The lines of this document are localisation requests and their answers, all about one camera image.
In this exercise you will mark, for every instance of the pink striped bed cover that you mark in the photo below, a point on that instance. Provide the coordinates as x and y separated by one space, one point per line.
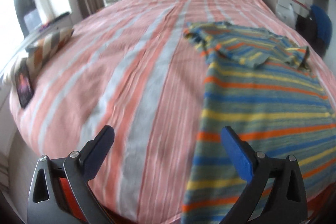
130 66

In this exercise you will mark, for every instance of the white window bench cabinet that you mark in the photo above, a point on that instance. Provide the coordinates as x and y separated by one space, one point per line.
62 21

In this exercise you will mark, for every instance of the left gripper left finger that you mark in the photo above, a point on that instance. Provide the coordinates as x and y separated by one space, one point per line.
47 202

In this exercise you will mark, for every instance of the white desk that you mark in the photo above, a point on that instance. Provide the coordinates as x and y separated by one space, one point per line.
279 6

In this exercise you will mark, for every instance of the dark book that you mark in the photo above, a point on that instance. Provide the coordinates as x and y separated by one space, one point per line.
23 84

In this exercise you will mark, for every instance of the blue garment on chair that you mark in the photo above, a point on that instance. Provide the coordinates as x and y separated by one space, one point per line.
324 30

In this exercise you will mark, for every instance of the white plastic bag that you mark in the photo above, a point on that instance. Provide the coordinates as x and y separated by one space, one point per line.
289 17

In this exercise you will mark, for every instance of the multicolour striped knit sweater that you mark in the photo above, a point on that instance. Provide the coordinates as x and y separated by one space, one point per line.
262 86

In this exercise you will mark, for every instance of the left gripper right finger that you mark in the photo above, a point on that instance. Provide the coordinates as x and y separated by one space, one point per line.
286 202

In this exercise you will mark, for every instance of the chevron patterned cushion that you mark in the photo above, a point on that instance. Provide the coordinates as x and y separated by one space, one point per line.
41 51

